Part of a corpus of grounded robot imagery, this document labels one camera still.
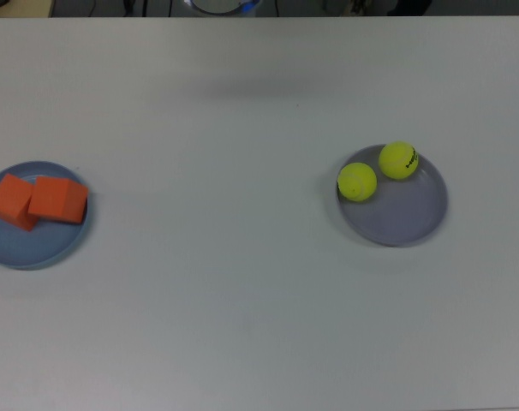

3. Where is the yellow tennis ball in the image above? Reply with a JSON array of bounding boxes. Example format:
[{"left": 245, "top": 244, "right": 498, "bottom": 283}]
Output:
[
  {"left": 378, "top": 140, "right": 420, "bottom": 180},
  {"left": 337, "top": 162, "right": 378, "bottom": 202}
]

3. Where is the orange cube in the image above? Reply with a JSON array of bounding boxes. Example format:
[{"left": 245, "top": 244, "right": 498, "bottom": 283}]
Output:
[
  {"left": 27, "top": 176, "right": 90, "bottom": 225},
  {"left": 0, "top": 173, "right": 40, "bottom": 232}
]

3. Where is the purple plate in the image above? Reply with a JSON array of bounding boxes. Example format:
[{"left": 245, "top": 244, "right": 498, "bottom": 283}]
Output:
[{"left": 336, "top": 143, "right": 450, "bottom": 247}]

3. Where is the blue plate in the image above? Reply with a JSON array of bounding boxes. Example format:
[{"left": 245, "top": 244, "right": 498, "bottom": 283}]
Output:
[{"left": 0, "top": 160, "right": 93, "bottom": 271}]

